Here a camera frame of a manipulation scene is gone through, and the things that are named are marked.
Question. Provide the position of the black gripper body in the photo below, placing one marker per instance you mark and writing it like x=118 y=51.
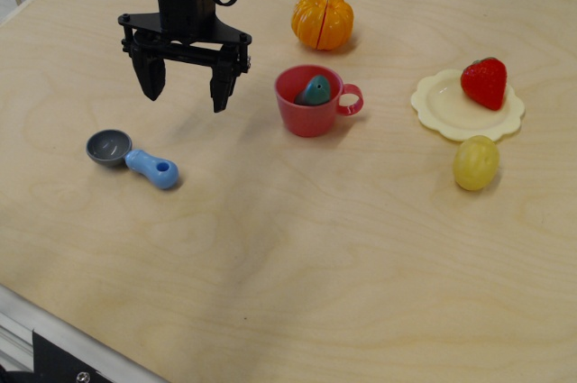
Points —
x=188 y=31

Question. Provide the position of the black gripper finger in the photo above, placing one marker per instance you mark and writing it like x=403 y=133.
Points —
x=150 y=72
x=223 y=77

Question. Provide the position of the green toy cucumber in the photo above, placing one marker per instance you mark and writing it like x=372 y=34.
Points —
x=316 y=92

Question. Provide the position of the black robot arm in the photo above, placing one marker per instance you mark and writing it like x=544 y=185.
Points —
x=187 y=31

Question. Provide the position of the red plastic cup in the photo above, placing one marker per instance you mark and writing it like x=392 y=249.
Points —
x=313 y=121

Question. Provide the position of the grey blue toy scoop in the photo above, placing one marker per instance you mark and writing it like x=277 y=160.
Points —
x=113 y=148

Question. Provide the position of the orange toy pumpkin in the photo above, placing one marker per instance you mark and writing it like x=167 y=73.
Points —
x=322 y=24

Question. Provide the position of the cream scalloped plate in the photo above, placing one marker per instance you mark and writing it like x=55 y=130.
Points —
x=443 y=107

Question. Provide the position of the red toy strawberry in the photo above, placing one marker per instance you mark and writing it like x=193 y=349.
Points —
x=485 y=82

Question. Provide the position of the yellow toy lemon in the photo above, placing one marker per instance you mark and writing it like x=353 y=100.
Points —
x=476 y=163

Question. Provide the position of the aluminium table frame rail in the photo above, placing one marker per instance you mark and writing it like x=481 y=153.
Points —
x=20 y=318

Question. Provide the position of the black corner bracket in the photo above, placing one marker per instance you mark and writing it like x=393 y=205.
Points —
x=52 y=364

